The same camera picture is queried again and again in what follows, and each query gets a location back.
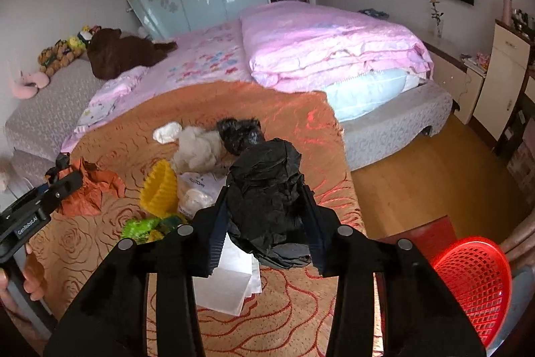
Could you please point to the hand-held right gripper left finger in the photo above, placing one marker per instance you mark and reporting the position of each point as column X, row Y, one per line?
column 218, row 236

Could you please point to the white printed plastic wrapper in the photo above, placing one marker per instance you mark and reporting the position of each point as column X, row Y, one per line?
column 194, row 196

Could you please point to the dark wooden dressing table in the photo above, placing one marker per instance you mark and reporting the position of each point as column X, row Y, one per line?
column 518, row 122

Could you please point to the green yellow snack wrapper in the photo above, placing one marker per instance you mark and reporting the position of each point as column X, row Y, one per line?
column 140, row 229

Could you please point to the grey upholstered bed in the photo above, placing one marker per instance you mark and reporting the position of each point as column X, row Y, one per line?
column 388, row 131

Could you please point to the pink floral bed sheet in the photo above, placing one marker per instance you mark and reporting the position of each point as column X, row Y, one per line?
column 196, row 60

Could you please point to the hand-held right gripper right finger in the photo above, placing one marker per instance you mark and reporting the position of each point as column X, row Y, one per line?
column 314, row 240

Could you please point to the black white plush toy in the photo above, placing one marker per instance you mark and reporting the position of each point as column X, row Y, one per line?
column 86, row 34

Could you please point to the small pink box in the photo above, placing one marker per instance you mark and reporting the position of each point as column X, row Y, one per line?
column 483, row 59

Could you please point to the pink plush toy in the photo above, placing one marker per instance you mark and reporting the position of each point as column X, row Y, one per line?
column 29, row 83

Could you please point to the white tissue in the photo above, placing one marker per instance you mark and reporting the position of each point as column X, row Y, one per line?
column 167, row 132

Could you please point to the pink thermos bottle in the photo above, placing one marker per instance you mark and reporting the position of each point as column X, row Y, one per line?
column 506, row 10

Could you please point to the red plastic mesh basket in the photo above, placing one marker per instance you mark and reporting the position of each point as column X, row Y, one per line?
column 476, row 281

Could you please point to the flat white paper sheets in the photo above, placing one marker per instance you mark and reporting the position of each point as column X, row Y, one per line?
column 230, row 286

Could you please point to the light blue pillow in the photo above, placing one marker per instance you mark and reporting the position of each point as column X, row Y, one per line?
column 368, row 93

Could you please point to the row of cosmetic bottles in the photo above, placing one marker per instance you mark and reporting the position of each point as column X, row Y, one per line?
column 523, row 20

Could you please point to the crumpled orange plastic bag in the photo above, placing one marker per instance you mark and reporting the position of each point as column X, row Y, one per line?
column 90, row 189

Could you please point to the red stool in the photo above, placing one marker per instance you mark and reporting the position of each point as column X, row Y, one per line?
column 422, row 233

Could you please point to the yellow green plush toy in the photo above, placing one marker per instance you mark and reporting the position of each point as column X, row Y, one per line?
column 77, row 42

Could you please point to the cream nightstand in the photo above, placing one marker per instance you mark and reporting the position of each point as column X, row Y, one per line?
column 449, row 79

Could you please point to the pink duvet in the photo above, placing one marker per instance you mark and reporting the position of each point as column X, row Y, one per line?
column 326, row 39

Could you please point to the blue cloth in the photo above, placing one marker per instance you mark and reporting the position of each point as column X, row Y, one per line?
column 373, row 12

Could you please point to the tall cream cabinet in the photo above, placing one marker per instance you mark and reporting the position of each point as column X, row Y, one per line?
column 497, row 89

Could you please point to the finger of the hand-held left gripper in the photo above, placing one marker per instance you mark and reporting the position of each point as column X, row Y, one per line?
column 60, row 165
column 62, row 187

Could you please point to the pink curtain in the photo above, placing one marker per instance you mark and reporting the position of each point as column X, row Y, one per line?
column 518, row 240

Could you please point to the orange rose pattern blanket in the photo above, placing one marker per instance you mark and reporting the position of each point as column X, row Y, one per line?
column 125, row 122

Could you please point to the glass vase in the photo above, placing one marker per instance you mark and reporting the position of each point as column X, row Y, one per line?
column 439, row 30

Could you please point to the fluffy white cloth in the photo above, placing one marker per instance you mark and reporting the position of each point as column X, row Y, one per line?
column 198, row 150

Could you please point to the pink artificial rose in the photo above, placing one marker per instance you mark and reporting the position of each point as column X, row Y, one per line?
column 434, row 1

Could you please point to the person's left hand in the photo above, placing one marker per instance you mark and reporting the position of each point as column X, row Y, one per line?
column 35, row 277

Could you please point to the orange brown plush toy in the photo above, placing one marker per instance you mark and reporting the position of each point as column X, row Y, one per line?
column 56, row 56

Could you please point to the large black plastic bag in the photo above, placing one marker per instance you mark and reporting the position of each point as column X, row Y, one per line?
column 267, row 198

